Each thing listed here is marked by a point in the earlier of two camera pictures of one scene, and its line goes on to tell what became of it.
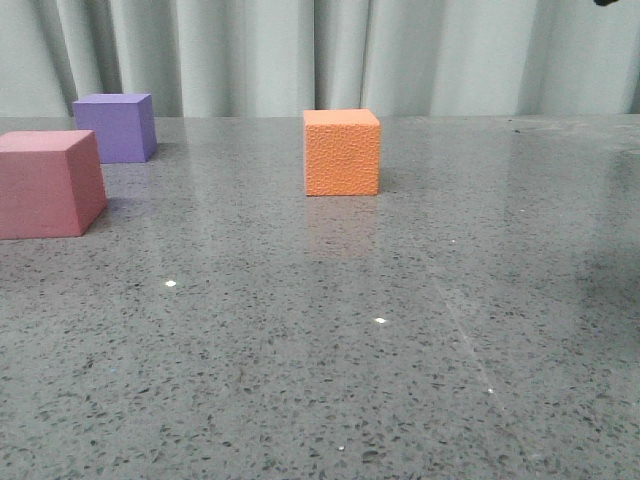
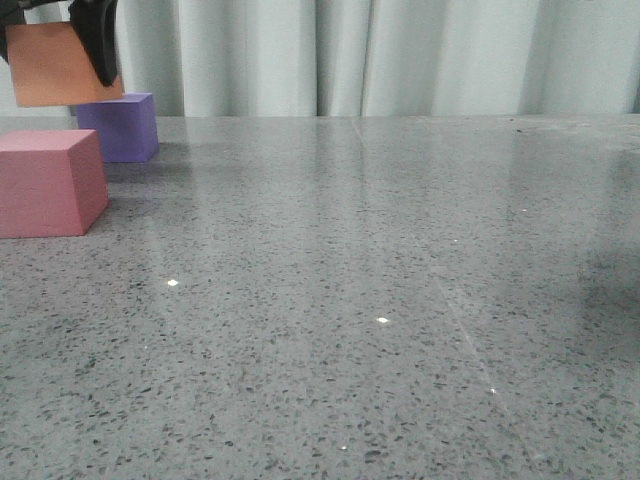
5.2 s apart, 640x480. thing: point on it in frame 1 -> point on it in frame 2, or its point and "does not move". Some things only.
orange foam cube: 342,152 -> 50,66
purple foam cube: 123,125 does not move
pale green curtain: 280,58 does not move
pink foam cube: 51,183 does not move
